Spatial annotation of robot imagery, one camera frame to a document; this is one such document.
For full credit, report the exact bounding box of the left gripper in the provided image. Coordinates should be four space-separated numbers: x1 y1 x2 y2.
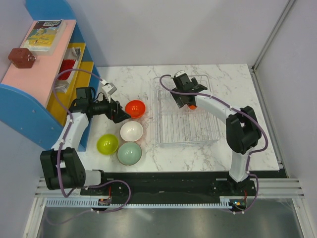
89 93 130 123

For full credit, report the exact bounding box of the orange bowl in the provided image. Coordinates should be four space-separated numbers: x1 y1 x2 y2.
188 105 197 110
125 100 146 119

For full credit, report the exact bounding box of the clear wire dish rack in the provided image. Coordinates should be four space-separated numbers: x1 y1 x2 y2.
153 77 220 147

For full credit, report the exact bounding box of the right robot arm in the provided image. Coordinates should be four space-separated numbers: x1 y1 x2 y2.
170 71 263 195

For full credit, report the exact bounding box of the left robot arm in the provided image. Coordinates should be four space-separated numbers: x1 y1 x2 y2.
40 83 130 195

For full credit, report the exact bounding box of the white bowl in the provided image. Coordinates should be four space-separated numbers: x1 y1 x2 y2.
120 121 144 142

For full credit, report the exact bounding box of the lime green bowl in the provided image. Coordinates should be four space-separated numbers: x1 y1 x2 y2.
97 134 118 155

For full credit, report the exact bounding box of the pale green bowl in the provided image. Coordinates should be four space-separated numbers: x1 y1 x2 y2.
117 142 142 166

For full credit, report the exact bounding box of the red white brush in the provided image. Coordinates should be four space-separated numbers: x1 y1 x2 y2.
55 47 82 93

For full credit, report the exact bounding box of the illustrated book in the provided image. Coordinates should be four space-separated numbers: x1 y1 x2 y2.
21 20 67 56

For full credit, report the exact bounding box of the brown perforated box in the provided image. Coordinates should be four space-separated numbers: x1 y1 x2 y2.
8 48 35 69

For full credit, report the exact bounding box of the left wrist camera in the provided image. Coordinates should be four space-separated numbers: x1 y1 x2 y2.
102 83 117 99

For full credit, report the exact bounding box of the aluminium corner post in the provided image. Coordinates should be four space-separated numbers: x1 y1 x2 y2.
251 0 297 72

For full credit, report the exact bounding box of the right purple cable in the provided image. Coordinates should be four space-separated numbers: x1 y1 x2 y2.
159 73 270 215

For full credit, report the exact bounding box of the purple cable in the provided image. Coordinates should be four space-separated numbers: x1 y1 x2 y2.
44 68 132 226
159 73 270 215

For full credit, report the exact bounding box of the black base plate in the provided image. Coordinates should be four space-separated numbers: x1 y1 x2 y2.
80 172 256 204

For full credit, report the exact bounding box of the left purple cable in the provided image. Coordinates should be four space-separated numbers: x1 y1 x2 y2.
44 68 132 226

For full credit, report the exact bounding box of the white slotted cable duct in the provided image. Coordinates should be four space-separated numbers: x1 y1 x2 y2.
46 196 234 208

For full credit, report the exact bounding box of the aluminium frame rail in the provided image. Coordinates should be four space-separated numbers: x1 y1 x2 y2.
22 151 306 238

